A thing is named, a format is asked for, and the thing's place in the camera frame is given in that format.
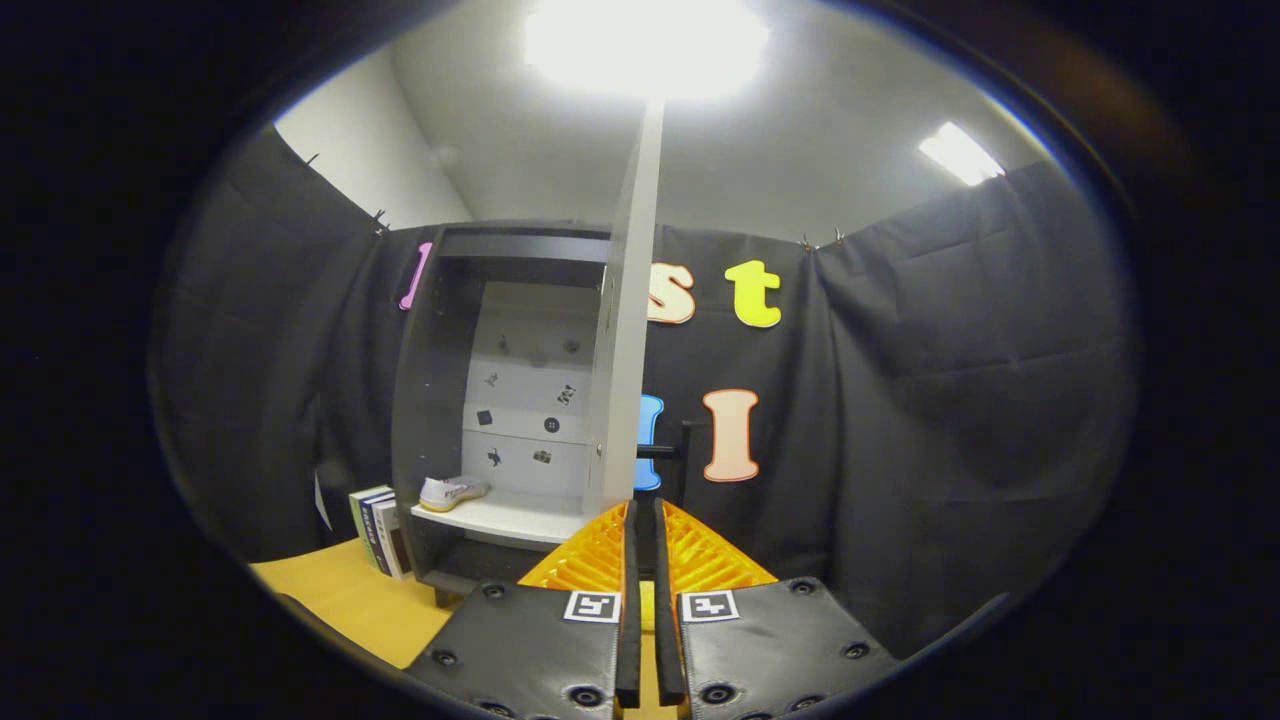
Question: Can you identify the large ceiling light panel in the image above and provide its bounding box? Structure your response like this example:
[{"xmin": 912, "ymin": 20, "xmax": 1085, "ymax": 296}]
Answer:
[{"xmin": 522, "ymin": 0, "xmax": 771, "ymax": 99}]

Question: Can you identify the green and white book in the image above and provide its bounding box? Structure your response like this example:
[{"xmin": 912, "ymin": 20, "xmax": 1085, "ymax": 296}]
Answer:
[{"xmin": 348, "ymin": 485, "xmax": 393, "ymax": 571}]

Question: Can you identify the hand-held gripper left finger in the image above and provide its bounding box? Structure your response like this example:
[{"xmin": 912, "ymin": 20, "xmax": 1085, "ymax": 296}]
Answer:
[{"xmin": 405, "ymin": 497, "xmax": 642, "ymax": 720}]

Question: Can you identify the white and dark book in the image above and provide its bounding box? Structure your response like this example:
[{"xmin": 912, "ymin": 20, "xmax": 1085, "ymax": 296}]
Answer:
[{"xmin": 372, "ymin": 497, "xmax": 416, "ymax": 581}]

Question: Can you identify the white cabinet shelf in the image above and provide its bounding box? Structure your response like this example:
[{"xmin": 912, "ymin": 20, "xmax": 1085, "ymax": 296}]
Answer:
[{"xmin": 410, "ymin": 493, "xmax": 591, "ymax": 546}]

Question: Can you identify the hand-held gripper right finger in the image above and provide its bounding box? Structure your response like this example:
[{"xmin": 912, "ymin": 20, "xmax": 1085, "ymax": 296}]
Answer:
[{"xmin": 653, "ymin": 497, "xmax": 901, "ymax": 720}]

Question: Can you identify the beige shoe cabinet door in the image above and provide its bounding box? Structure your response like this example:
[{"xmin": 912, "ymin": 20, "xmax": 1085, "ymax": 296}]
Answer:
[{"xmin": 583, "ymin": 100, "xmax": 666, "ymax": 521}]

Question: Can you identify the small ceiling light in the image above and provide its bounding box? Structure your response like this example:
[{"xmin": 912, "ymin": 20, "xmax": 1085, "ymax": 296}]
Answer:
[{"xmin": 918, "ymin": 121, "xmax": 1006, "ymax": 187}]

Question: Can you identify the white canvas shoe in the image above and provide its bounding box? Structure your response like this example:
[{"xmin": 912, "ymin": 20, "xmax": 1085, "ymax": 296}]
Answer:
[{"xmin": 418, "ymin": 475, "xmax": 491, "ymax": 513}]

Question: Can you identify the black backdrop cloth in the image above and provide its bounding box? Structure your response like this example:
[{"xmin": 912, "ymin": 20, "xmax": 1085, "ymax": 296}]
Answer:
[{"xmin": 150, "ymin": 125, "xmax": 1136, "ymax": 661}]

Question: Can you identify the dark grey shoe cabinet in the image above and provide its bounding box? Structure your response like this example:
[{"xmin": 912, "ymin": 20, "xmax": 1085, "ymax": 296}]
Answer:
[{"xmin": 390, "ymin": 222, "xmax": 613, "ymax": 608}]

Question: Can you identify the black door handle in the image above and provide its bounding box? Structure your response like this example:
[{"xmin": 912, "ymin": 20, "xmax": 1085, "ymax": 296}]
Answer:
[{"xmin": 636, "ymin": 420, "xmax": 695, "ymax": 506}]

